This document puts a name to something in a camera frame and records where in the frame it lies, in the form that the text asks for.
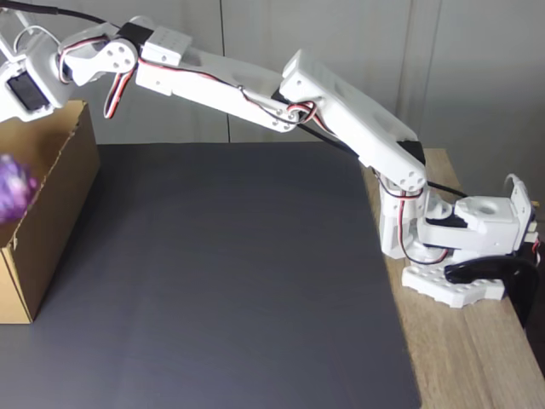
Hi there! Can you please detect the pink purple bumpy ball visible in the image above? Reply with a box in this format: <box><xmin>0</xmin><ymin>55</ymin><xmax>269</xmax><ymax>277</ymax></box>
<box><xmin>0</xmin><ymin>153</ymin><xmax>40</xmax><ymax>225</ymax></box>

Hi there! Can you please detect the brown cardboard box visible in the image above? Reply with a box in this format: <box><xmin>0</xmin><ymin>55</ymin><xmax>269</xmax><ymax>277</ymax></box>
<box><xmin>0</xmin><ymin>100</ymin><xmax>102</xmax><ymax>325</ymax></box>

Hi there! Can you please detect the dark grey table mat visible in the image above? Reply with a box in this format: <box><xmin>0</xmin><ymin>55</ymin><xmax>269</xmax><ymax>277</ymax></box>
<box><xmin>0</xmin><ymin>142</ymin><xmax>422</xmax><ymax>409</ymax></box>

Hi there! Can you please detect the black table clamp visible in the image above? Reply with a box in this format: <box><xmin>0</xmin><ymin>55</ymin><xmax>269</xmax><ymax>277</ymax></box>
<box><xmin>444</xmin><ymin>256</ymin><xmax>540</xmax><ymax>329</ymax></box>

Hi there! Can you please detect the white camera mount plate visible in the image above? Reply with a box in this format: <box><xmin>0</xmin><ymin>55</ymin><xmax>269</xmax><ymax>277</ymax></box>
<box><xmin>0</xmin><ymin>0</ymin><xmax>30</xmax><ymax>65</ymax></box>

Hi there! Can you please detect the thin white cable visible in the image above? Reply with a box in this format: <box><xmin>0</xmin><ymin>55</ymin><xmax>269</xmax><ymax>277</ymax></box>
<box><xmin>14</xmin><ymin>26</ymin><xmax>61</xmax><ymax>50</ymax></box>

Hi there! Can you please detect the black camera cable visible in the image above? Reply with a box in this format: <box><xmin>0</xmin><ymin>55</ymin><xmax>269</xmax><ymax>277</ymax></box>
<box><xmin>0</xmin><ymin>0</ymin><xmax>470</xmax><ymax>199</ymax></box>

